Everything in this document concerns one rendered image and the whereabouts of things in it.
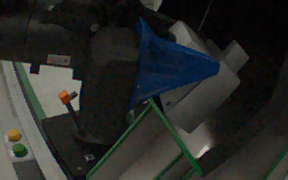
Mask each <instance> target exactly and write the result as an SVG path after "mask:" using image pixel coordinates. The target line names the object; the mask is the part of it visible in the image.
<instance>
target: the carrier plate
mask: <svg viewBox="0 0 288 180"><path fill-rule="evenodd" d="M148 106H149V104H148V103H145V104H142V105H139V106H137V107H136V108H134V112H135V113H136V114H139V115H140V114H142V113H143V111H144V110H145V109H146V108H147V107H148ZM40 121H41V126H42V128H43V129H44V132H45V133H46V136H47V137H48V138H49V141H50V143H51V144H52V147H53V148H54V149H55V151H56V153H57V154H58V156H59V158H60V159H61V161H62V162H63V164H64V166H65V167H66V169H68V172H69V173H70V174H71V176H72V177H73V179H74V180H79V179H85V178H86V175H88V173H89V172H90V171H91V169H93V168H94V167H95V165H97V163H99V161H100V160H101V159H102V158H103V156H105V155H106V153H102V152H95V151H90V150H87V149H85V148H83V147H81V146H80V145H78V143H76V142H75V141H74V139H73V135H72V131H71V128H70V127H71V124H72V121H73V119H72V117H71V116H70V113H69V112H67V113H65V114H60V115H58V116H57V115H55V116H53V117H48V118H44V119H42V120H41V119H40ZM91 154H92V155H93V157H94V158H95V160H96V163H93V164H92V163H90V164H88V162H87V161H86V158H85V156H86V155H91Z"/></svg>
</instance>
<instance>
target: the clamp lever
mask: <svg viewBox="0 0 288 180"><path fill-rule="evenodd" d="M58 96H59V98H60V101H61V102H62V104H63V105H65V106H66V107H67V111H69V113H70V116H71V117H72V119H73V121H74V123H75V124H76V126H77V127H78V128H80V127H81V126H83V125H82V124H80V119H79V118H78V115H77V114H76V112H75V110H74V108H73V106H72V105H71V102H70V101H71V100H73V99H74V98H76V97H77V96H78V93H76V91H74V92H73V93H70V94H68V92H67V91H66V89H64V90H63V91H61V92H60V93H59V94H58Z"/></svg>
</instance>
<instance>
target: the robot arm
mask: <svg viewBox="0 0 288 180"><path fill-rule="evenodd" d="M115 1H116V3H115ZM177 22H178V21H176V20H175V19H171V18H170V17H168V16H166V15H162V14H161V13H159V12H156V11H155V10H151V9H150V8H147V7H146V6H144V5H143V4H142V2H141V1H140V0H0V60H3V61H8V62H9V61H11V62H18V63H19V62H21V63H27V64H31V66H30V72H29V73H30V74H37V75H39V71H40V66H41V65H42V66H43V65H45V66H49V67H50V66H53V67H57V68H59V67H61V68H66V69H69V68H71V69H72V80H75V81H81V89H80V93H79V98H78V103H79V115H80V124H82V125H83V128H84V129H85V130H87V132H88V134H89V135H90V136H92V137H95V138H98V139H105V140H111V141H116V140H119V139H120V137H121V136H122V133H123V130H124V123H125V120H126V116H127V113H128V112H130V110H131V108H132V105H136V104H138V103H140V102H142V101H145V100H147V99H149V98H151V97H154V96H156V95H160V94H163V93H165V92H168V91H170V90H173V89H176V88H177V87H181V86H186V85H188V84H192V83H194V82H197V81H199V80H204V79H207V78H209V77H211V76H216V75H217V74H218V73H219V69H220V61H219V60H217V59H214V58H212V57H210V56H208V55H205V54H203V53H201V52H198V51H196V50H193V49H190V48H188V47H185V46H183V45H180V44H177V43H174V42H172V41H168V40H166V39H162V38H159V37H157V36H156V35H155V34H154V30H157V29H159V28H167V29H170V27H172V26H173V25H175V24H176V23H177Z"/></svg>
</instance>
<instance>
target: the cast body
mask: <svg viewBox="0 0 288 180"><path fill-rule="evenodd" d="M154 34H155V35H156V36H157V37H159V38H162V39H166V40H168V41H172V42H174V43H177V44H180V45H183V46H185V47H188V48H190V49H193V50H196V51H198V52H201V53H203V54H205V55H208V56H210V57H212V58H214V59H217V60H219V61H220V69H219V73H218V74H217V75H216V76H211V77H209V78H207V79H204V80H199V81H197V82H194V83H192V84H188V85H186V86H181V87H177V88H176V89H173V90H170V91H168V92H165V93H163V94H160V95H159V96H160V100H161V103H162V105H163V109H164V112H165V114H166V117H167V118H168V119H169V120H172V121H173V123H175V124H177V125H178V126H179V127H180V128H182V129H183V130H184V131H185V132H187V133H188V134H191V133H192V132H193V131H194V129H196V128H198V127H199V125H200V124H201V123H203V121H205V120H206V119H207V118H208V117H209V116H210V115H211V114H212V113H213V112H214V111H215V110H216V109H217V107H219V106H220V105H221V104H222V102H224V101H225V100H226V98H227V97H228V96H229V95H230V94H231V93H232V92H233V91H234V90H235V89H236V88H237V86H238V85H239V84H240V78H239V77H238V75H237V72H238V70H240V68H242V66H243V65H244V64H245V63H246V62H247V61H248V59H249V58H248V55H247V54H246V52H245V51H244V50H243V48H242V47H241V46H240V45H239V44H238V43H237V42H236V40H233V41H232V43H231V44H229V45H228V47H226V49H225V50H224V51H221V50H220V49H219V48H218V46H217V45H215V43H214V42H213V41H212V40H211V39H207V41H203V39H201V38H200V36H198V35H197V34H195V32H194V31H193V30H192V29H190V27H189V26H188V25H186V24H185V23H184V22H183V21H178V22H177V23H176V24H175V25H173V26H172V27H170V29H167V28H159V29H157V30H154Z"/></svg>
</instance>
